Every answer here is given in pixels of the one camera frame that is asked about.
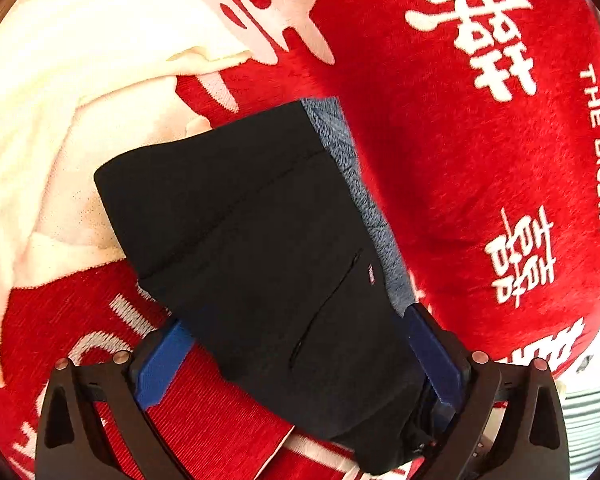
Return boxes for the cream white garment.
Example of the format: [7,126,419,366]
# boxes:
[0,0,254,389]

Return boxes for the white ribbed object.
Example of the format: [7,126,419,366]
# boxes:
[561,379,600,478]

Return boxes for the black pants with floral stripes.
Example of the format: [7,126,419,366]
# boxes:
[93,97,437,477]

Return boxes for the red printed blanket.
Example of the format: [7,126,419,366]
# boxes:
[0,0,600,480]

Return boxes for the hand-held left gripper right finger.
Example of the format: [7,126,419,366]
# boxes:
[404,302,572,480]

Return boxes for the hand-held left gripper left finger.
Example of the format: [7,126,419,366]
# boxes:
[34,317,199,480]

